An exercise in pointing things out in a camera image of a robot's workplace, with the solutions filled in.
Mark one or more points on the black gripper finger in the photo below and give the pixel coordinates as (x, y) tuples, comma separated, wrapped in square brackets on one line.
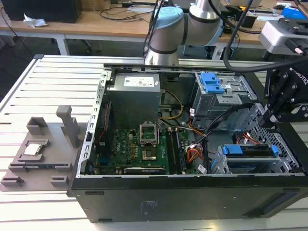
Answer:
[(293, 114), (276, 81)]

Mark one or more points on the hard disk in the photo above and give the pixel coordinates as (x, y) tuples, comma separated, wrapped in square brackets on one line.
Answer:
[(234, 150)]

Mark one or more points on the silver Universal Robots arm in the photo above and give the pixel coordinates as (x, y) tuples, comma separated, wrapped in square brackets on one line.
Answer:
[(166, 31)]

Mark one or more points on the perforated metal disk bay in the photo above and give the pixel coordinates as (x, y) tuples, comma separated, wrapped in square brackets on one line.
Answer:
[(286, 154)]

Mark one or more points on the black RAM slot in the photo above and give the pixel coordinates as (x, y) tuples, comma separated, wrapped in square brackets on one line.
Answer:
[(170, 151), (180, 151)]

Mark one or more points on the silver metal drive cage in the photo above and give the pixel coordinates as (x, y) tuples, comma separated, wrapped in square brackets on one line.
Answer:
[(216, 106)]

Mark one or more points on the blue plastic drive latch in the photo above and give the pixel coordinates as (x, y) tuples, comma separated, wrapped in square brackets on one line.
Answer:
[(211, 83)]

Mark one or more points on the small black box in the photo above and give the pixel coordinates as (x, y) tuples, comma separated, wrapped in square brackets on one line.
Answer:
[(250, 21)]

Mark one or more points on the blue cardboard box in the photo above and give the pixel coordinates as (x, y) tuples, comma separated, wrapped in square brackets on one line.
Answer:
[(290, 11)]

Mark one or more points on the grey power supply unit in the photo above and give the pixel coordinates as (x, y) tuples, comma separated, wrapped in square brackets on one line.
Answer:
[(134, 101)]

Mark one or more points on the CPU socket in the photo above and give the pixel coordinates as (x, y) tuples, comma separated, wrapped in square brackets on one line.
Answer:
[(149, 154)]

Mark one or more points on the black open PC case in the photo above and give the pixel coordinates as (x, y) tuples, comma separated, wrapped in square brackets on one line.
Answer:
[(168, 199)]

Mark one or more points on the black graphics card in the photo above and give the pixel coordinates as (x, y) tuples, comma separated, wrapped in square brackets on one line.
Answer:
[(144, 170)]

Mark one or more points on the green motherboard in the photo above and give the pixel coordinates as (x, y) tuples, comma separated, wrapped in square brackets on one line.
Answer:
[(125, 149)]

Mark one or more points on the black case fan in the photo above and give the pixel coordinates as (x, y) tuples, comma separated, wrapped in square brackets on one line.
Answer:
[(106, 125)]

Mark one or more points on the wooden desk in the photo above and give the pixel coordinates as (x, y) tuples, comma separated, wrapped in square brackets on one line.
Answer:
[(96, 26)]

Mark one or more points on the grey parts rack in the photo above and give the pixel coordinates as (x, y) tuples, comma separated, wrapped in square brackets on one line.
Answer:
[(48, 158)]

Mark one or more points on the large black box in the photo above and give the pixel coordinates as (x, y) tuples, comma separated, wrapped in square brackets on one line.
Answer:
[(41, 9)]

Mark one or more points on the crumpled white paper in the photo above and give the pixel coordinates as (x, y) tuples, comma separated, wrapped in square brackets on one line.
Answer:
[(33, 21)]

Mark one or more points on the silver CPU chip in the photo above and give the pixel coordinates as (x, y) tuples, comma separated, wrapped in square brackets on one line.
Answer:
[(32, 149)]

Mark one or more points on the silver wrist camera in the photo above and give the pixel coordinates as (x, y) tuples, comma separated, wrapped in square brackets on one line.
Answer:
[(273, 36)]

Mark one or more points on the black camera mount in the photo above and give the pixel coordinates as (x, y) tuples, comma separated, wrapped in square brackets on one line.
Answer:
[(297, 29)]

